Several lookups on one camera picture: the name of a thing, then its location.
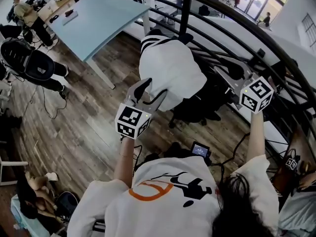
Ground black metal railing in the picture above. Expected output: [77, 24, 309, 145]
[66, 0, 316, 158]

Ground small black screen device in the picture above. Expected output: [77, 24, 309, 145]
[190, 141, 211, 159]

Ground person's right forearm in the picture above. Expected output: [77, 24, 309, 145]
[246, 110, 267, 163]

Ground light blue table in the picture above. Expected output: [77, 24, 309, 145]
[48, 0, 152, 90]

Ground light blue bin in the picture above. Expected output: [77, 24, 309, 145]
[10, 194, 51, 237]

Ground white t-shirt garment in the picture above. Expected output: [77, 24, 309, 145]
[138, 35, 207, 113]

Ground beige plush toy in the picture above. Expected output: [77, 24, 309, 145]
[24, 171, 59, 217]

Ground person's left forearm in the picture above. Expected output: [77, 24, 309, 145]
[113, 135, 136, 182]

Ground black office chair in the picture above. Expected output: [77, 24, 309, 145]
[148, 28, 245, 130]

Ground light wooden desk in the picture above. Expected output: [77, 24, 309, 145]
[37, 0, 82, 22]

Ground person's black trousers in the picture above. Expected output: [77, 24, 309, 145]
[144, 141, 193, 163]

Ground gridded wall window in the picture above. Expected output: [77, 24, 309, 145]
[301, 13, 316, 47]

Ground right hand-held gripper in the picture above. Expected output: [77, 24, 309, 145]
[213, 57, 275, 114]

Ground dark striped ball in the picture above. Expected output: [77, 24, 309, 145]
[55, 191, 79, 217]

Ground white frame table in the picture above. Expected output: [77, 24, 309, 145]
[0, 156, 30, 187]

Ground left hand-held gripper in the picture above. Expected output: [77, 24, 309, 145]
[114, 77, 169, 141]

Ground person's white printed t-shirt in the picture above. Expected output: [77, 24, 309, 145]
[66, 154, 279, 237]

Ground white notebook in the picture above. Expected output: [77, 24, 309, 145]
[61, 10, 79, 26]

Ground large glass window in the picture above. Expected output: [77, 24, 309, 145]
[234, 0, 295, 22]

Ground black garment pile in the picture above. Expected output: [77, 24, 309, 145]
[15, 174, 41, 220]

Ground black floor cable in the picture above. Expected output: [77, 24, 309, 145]
[23, 85, 68, 120]

